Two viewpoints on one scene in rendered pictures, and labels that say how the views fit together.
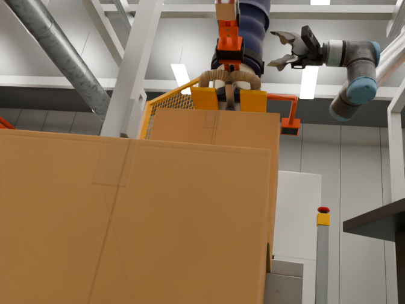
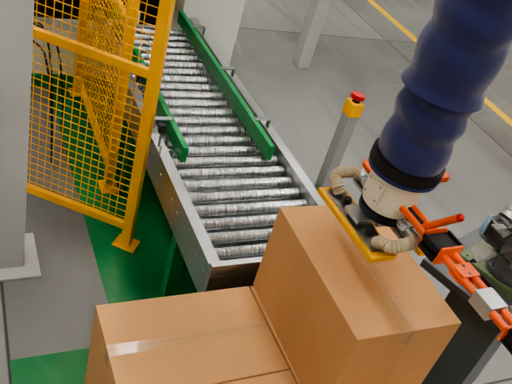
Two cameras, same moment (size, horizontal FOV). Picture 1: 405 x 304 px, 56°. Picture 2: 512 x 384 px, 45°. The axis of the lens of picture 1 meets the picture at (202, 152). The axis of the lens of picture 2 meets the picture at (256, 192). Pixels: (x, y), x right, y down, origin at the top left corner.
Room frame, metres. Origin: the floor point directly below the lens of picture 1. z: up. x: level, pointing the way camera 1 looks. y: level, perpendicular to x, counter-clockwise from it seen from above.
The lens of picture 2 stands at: (0.48, 1.37, 2.25)
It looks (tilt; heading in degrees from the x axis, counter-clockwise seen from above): 35 degrees down; 315
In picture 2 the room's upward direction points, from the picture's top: 17 degrees clockwise
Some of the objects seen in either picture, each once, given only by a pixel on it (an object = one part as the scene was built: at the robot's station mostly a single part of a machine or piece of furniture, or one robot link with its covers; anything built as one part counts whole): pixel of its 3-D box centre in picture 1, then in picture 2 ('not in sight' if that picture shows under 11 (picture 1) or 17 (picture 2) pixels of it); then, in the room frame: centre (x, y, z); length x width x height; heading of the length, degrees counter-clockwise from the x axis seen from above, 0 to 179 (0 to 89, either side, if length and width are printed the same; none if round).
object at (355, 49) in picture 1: (358, 55); not in sight; (1.03, -0.47, 1.24); 0.12 x 0.09 x 0.10; 79
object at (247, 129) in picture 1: (219, 198); (346, 301); (1.34, -0.09, 0.74); 0.60 x 0.40 x 0.40; 166
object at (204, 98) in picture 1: (208, 108); (356, 218); (1.38, 0.01, 1.13); 0.34 x 0.10 x 0.05; 169
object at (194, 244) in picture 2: not in sight; (139, 120); (2.92, -0.09, 0.50); 2.31 x 0.05 x 0.19; 168
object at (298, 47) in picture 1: (307, 53); (507, 235); (1.07, -0.31, 1.24); 0.12 x 0.09 x 0.08; 79
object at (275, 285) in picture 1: (217, 285); (281, 279); (1.71, -0.16, 0.47); 0.70 x 0.03 x 0.15; 78
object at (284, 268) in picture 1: (221, 259); (288, 260); (1.71, -0.16, 0.58); 0.70 x 0.03 x 0.06; 78
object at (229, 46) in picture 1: (230, 50); (440, 245); (1.12, -0.04, 1.24); 0.10 x 0.08 x 0.06; 79
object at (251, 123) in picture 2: not in sight; (224, 74); (3.14, -0.74, 0.60); 1.60 x 0.11 x 0.09; 168
